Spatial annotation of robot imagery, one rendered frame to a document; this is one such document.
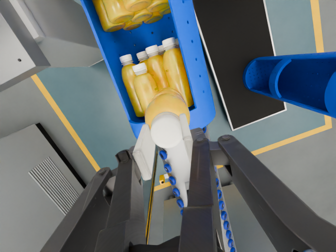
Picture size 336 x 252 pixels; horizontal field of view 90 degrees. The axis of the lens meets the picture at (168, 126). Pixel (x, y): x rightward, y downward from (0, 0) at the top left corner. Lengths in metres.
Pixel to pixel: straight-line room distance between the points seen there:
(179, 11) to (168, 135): 0.32
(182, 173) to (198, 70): 0.57
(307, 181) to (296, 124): 0.79
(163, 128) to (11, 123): 2.24
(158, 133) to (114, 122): 1.64
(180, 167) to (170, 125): 0.68
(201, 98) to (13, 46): 0.59
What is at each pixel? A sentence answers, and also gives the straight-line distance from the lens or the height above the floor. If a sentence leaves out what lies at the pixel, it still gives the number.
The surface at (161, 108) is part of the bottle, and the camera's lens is 0.22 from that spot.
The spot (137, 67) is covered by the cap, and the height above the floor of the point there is 1.13.
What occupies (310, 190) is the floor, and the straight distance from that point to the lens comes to 2.79.
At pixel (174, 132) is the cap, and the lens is 0.20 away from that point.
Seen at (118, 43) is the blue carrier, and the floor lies 1.01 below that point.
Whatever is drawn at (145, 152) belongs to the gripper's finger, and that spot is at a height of 1.51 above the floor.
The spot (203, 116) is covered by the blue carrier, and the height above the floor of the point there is 1.20.
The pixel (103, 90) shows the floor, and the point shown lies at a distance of 1.78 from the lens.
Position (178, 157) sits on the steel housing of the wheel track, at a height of 0.93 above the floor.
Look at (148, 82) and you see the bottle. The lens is 0.51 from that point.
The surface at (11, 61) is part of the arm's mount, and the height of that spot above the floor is 1.08.
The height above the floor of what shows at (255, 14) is 0.15.
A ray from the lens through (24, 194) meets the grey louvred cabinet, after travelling 1.80.
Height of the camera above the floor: 1.65
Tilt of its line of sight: 70 degrees down
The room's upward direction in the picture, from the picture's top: 180 degrees clockwise
